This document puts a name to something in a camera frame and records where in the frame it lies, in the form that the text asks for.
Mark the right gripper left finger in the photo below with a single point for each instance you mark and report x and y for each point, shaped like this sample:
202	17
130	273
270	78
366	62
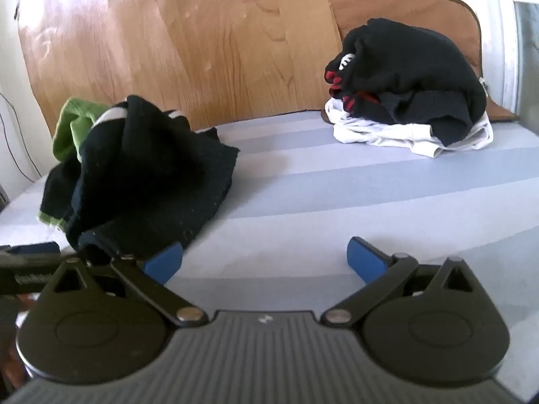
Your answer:
96	324

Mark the red black striped garment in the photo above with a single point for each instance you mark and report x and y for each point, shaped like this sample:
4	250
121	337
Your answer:
349	98

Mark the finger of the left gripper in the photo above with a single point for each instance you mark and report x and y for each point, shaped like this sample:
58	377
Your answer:
26	269

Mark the brown cushion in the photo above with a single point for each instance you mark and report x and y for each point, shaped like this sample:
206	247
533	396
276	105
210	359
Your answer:
451	18

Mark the wooden headboard panel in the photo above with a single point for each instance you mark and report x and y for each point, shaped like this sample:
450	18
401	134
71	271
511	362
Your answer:
218	61

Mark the black knit sweater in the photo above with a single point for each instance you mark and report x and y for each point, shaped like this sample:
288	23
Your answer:
418	75

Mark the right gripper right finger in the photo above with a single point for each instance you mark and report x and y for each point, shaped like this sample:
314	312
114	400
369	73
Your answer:
433	325

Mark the white folded garment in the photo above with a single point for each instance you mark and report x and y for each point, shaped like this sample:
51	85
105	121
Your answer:
418	138

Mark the striped blue bed sheet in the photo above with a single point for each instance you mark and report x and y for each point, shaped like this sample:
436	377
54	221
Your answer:
274	259

